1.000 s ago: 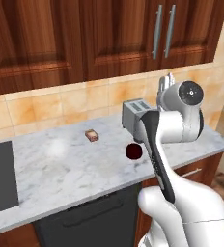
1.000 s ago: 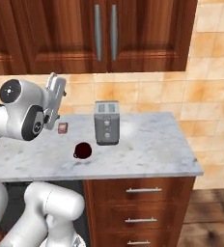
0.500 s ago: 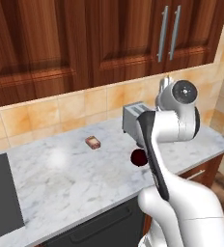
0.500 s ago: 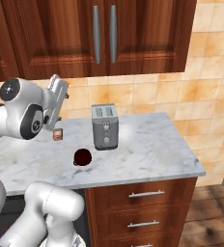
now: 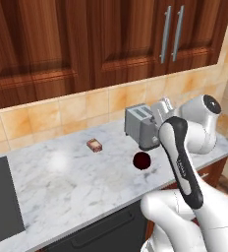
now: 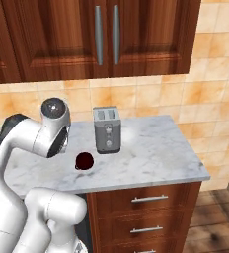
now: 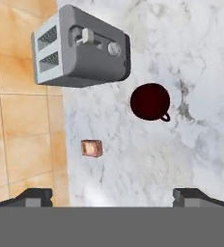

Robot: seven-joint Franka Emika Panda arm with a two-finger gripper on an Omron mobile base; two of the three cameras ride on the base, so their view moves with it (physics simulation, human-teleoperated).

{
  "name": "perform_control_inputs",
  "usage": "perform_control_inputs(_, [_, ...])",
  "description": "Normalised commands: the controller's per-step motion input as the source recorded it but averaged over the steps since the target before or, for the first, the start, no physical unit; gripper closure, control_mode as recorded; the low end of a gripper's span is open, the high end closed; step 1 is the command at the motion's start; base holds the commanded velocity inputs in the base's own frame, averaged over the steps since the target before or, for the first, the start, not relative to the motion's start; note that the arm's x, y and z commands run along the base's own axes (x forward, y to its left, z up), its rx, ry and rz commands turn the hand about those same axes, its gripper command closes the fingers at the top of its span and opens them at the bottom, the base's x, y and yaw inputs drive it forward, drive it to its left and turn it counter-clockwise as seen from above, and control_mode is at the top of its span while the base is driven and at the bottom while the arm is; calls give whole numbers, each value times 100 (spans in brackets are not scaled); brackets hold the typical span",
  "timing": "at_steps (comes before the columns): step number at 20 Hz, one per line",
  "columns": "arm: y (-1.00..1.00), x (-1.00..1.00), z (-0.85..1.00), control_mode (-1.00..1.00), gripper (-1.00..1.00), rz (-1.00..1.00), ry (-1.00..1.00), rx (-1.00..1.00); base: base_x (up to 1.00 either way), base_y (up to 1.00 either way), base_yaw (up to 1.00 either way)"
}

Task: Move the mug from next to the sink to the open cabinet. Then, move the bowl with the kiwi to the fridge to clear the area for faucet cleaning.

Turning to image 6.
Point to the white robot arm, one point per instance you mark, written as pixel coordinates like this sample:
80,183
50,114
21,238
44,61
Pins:
17,138

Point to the wooden drawer front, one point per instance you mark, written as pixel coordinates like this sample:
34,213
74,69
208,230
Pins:
182,201
172,247
175,227

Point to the black dishwasher front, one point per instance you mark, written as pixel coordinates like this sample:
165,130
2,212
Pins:
85,227

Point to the silver toaster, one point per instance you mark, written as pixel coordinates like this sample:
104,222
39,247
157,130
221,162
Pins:
107,133

